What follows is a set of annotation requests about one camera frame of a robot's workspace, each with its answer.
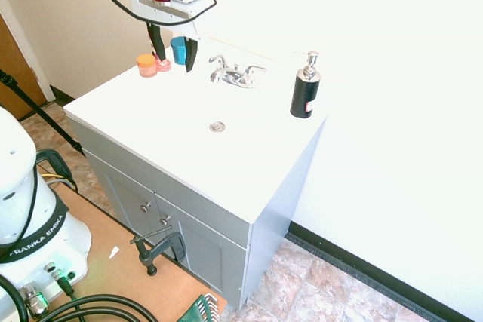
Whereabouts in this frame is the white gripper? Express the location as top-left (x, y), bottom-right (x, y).
top-left (128, 0), bottom-right (202, 73)

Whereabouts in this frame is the blue plastic cup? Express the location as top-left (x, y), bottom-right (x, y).
top-left (170, 36), bottom-right (188, 66)

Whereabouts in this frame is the orange plastic cup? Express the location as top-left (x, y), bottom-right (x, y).
top-left (136, 54), bottom-right (158, 78)

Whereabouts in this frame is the chrome faucet spout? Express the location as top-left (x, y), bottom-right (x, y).
top-left (209, 67), bottom-right (242, 84)

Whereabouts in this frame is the grey vanity cabinet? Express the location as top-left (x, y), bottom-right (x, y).
top-left (63, 37), bottom-right (330, 311)

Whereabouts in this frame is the black chrome soap dispenser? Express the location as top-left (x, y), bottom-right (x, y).
top-left (289, 50), bottom-right (322, 120)

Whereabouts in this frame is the black tripod leg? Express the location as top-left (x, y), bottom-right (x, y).
top-left (0, 69), bottom-right (86, 158)

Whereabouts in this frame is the brown wooden door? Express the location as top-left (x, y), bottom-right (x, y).
top-left (0, 12), bottom-right (48, 121)

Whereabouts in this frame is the black C-clamp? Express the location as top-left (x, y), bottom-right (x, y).
top-left (129, 225), bottom-right (187, 277)

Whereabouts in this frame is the brown wooden robot board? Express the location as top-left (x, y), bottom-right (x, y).
top-left (36, 165), bottom-right (228, 322)

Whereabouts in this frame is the green hex key set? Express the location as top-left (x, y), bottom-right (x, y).
top-left (177, 293), bottom-right (220, 322)

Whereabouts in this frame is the chrome hot water handle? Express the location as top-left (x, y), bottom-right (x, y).
top-left (208, 54), bottom-right (229, 70)

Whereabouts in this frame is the chrome cold water handle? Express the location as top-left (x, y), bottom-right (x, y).
top-left (241, 65), bottom-right (268, 85)

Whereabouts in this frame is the thick black floor cable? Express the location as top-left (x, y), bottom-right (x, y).
top-left (0, 274), bottom-right (159, 322)

